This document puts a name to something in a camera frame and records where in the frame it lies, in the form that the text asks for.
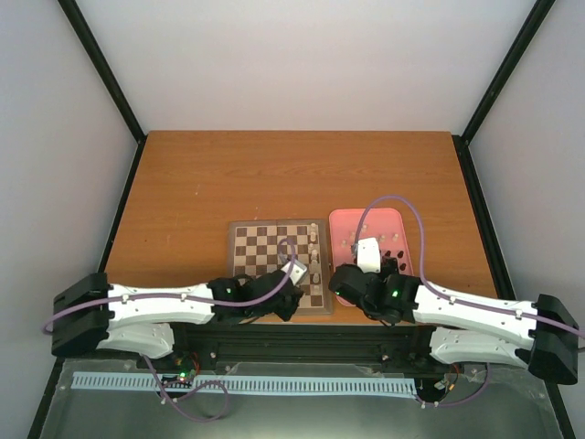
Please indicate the light blue cable duct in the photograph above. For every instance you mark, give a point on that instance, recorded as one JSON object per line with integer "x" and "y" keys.
{"x": 247, "y": 385}

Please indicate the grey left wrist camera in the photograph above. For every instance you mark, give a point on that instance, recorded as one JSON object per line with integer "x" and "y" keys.
{"x": 297, "y": 271}

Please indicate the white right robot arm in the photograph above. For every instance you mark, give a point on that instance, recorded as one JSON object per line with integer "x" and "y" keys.
{"x": 540, "y": 336}

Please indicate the right black frame post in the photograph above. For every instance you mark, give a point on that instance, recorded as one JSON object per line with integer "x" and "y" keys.
{"x": 535, "y": 18}

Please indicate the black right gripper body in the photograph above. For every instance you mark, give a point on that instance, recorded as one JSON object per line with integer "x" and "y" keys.
{"x": 390, "y": 270}

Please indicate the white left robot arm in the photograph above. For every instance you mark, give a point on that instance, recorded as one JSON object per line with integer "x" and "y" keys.
{"x": 95, "y": 314}

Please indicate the left black frame post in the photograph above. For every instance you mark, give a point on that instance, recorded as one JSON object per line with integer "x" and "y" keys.
{"x": 92, "y": 48}

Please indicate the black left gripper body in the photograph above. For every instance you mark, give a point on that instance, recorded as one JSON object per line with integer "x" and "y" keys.
{"x": 284, "y": 313}

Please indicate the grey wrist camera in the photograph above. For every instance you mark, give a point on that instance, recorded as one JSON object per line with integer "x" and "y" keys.
{"x": 297, "y": 271}
{"x": 367, "y": 255}

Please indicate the black frame post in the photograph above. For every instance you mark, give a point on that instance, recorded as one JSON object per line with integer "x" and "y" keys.
{"x": 535, "y": 18}
{"x": 92, "y": 48}

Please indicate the black aluminium frame rail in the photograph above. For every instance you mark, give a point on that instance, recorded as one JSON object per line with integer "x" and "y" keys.
{"x": 422, "y": 349}

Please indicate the pink plastic tray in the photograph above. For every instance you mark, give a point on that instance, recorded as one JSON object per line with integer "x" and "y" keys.
{"x": 384, "y": 224}

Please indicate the wooden chessboard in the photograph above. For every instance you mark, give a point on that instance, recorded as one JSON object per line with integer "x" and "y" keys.
{"x": 253, "y": 250}

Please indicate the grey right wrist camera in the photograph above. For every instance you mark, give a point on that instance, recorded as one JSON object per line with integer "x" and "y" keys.
{"x": 367, "y": 255}

